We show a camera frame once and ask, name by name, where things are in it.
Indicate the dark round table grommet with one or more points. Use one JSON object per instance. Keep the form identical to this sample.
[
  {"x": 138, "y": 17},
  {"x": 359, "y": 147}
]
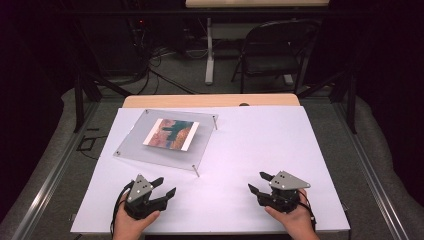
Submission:
[{"x": 244, "y": 104}]

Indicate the white table cover sheet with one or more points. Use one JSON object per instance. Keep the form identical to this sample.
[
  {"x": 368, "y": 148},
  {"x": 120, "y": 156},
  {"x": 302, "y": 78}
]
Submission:
[{"x": 250, "y": 143}]

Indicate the dark equipment rack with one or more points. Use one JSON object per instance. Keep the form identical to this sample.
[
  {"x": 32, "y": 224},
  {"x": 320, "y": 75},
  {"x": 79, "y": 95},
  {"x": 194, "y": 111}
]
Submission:
[{"x": 113, "y": 46}]

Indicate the clear acrylic picture frame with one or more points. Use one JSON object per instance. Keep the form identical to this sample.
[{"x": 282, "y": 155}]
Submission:
[{"x": 133, "y": 146}]

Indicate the light desk with white legs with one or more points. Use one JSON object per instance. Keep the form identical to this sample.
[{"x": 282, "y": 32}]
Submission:
[{"x": 209, "y": 50}]

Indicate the black folding chair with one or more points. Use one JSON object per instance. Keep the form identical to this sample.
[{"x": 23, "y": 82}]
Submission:
[{"x": 276, "y": 63}]

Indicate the person's right hand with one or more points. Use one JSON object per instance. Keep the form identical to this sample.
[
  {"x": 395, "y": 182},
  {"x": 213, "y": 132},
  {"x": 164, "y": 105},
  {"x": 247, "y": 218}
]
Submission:
[{"x": 298, "y": 221}]

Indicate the aluminium floor rail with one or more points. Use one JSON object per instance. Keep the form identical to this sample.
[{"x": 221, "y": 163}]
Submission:
[
  {"x": 50, "y": 180},
  {"x": 370, "y": 173}
]

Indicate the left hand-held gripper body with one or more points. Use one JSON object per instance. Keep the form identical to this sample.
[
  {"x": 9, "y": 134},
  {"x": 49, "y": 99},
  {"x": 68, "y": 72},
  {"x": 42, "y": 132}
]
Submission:
[{"x": 138, "y": 191}]

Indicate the person's left hand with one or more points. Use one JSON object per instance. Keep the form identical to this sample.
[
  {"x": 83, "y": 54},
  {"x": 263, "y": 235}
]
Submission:
[{"x": 128, "y": 226}]

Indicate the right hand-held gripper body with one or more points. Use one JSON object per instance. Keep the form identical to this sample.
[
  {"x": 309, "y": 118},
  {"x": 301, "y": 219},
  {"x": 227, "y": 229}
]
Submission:
[{"x": 286, "y": 181}]

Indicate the light wooden table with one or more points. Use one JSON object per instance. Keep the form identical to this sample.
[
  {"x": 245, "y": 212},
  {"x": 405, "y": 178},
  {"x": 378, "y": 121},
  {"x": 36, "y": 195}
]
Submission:
[{"x": 200, "y": 100}]

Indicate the black horizontal metal bar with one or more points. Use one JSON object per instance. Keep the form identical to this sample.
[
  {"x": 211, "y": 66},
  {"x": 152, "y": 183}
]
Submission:
[{"x": 133, "y": 12}]

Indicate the black metal frame stand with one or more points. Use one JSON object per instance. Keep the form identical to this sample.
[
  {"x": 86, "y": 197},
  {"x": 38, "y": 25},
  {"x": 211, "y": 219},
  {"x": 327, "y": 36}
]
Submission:
[
  {"x": 79, "y": 100},
  {"x": 350, "y": 100}
]

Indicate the painting print with white border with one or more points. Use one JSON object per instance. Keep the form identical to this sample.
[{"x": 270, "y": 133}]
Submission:
[{"x": 173, "y": 133}]

